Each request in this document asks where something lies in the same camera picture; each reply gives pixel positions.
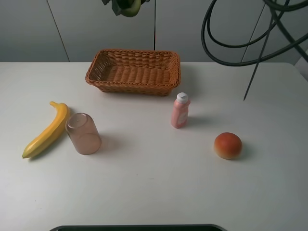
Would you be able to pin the translucent pink plastic cup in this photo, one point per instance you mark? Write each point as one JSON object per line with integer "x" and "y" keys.
{"x": 83, "y": 133}

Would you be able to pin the halved avocado with pit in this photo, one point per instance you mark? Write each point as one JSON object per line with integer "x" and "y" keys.
{"x": 133, "y": 7}

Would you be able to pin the yellow banana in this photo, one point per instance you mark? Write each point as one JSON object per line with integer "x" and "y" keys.
{"x": 49, "y": 135}

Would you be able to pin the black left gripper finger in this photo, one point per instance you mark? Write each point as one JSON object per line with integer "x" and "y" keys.
{"x": 116, "y": 7}

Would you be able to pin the brown wicker basket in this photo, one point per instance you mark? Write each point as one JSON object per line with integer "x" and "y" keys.
{"x": 135, "y": 71}

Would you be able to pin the pink bottle white cap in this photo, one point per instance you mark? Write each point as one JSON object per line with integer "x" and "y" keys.
{"x": 180, "y": 110}

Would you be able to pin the round orange-red bread bun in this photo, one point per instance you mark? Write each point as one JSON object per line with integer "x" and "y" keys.
{"x": 228, "y": 145}

